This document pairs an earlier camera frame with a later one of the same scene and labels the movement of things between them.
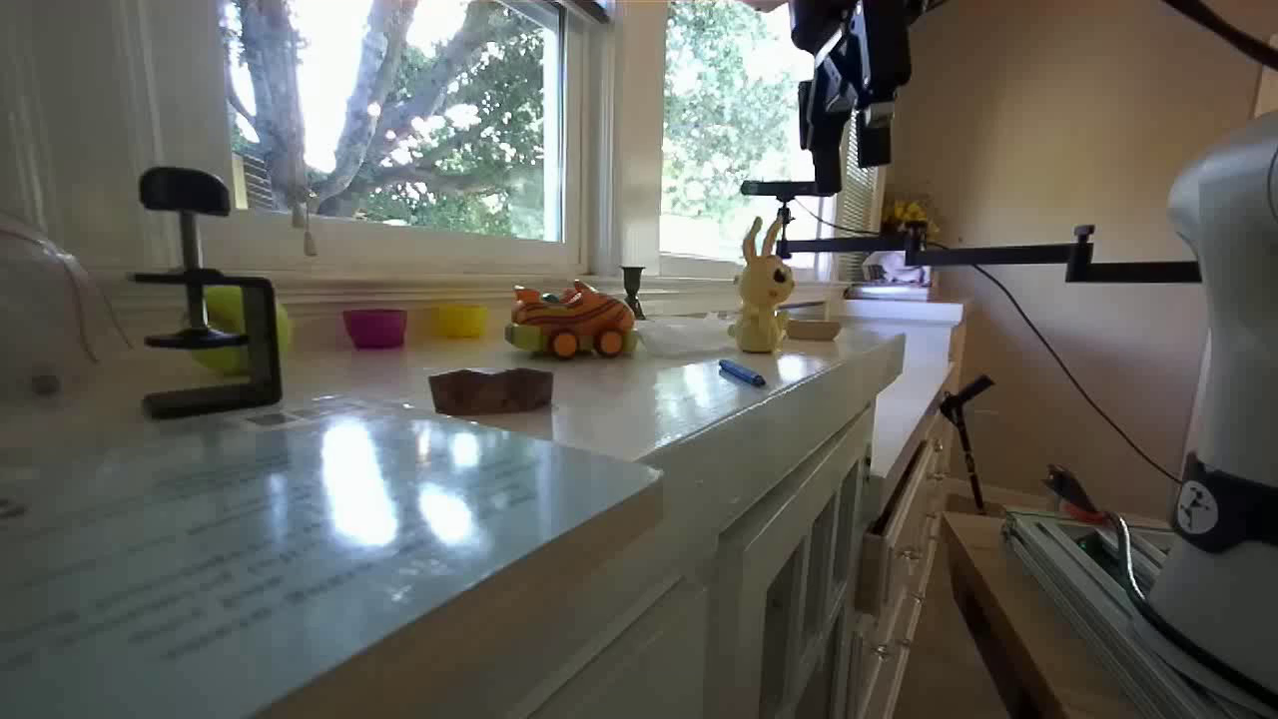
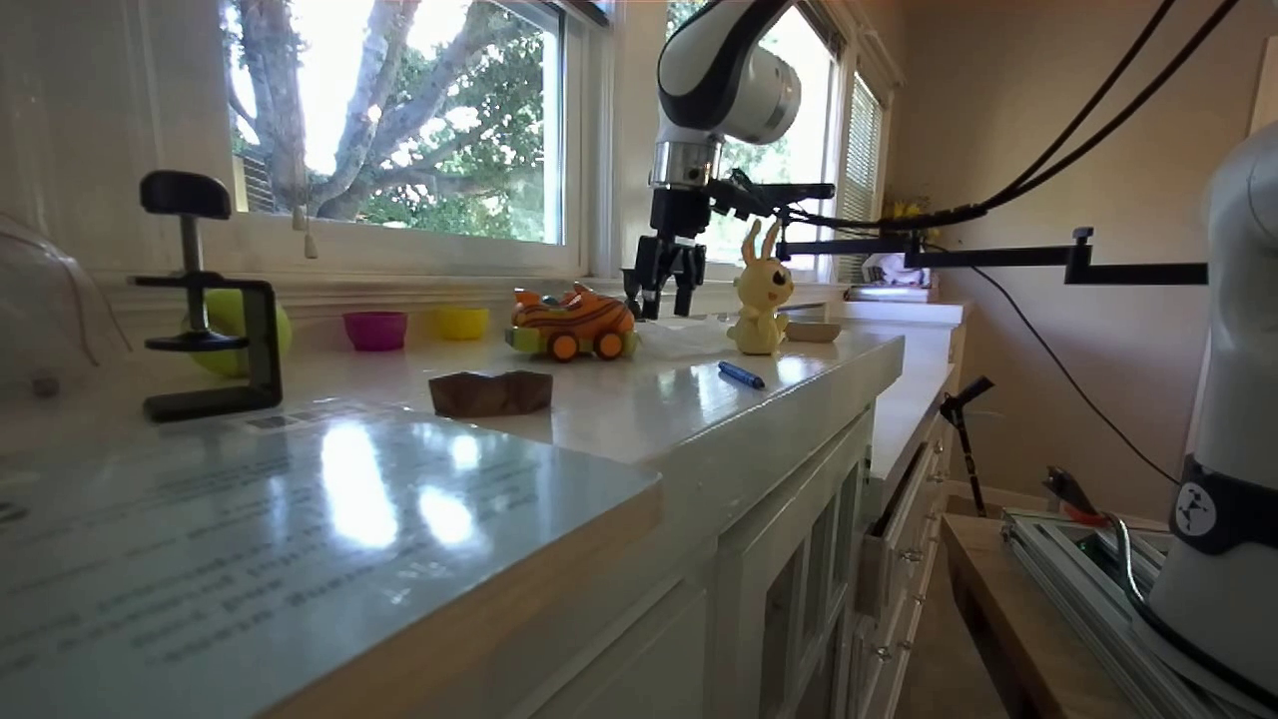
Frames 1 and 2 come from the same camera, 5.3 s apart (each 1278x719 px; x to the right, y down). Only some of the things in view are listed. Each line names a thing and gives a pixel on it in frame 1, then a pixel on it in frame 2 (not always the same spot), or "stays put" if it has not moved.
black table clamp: x=194 y=194 stays put
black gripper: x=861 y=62 -> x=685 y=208
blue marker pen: x=741 y=373 stays put
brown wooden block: x=492 y=393 stays put
